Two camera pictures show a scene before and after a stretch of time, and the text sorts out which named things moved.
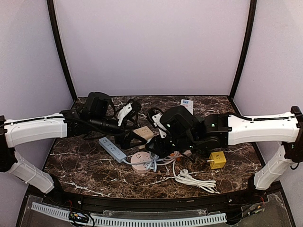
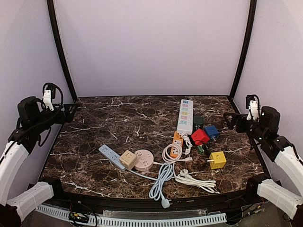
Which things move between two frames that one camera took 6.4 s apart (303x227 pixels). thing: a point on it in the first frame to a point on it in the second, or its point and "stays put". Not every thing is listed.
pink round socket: [140, 168] stays put
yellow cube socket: [219, 160] stays put
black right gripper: [158, 145] to [239, 121]
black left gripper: [123, 136] to [62, 113]
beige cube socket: [144, 132] to [128, 160]
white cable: [184, 177] stays put
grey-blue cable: [150, 164] to [165, 174]
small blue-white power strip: [112, 150] to [111, 156]
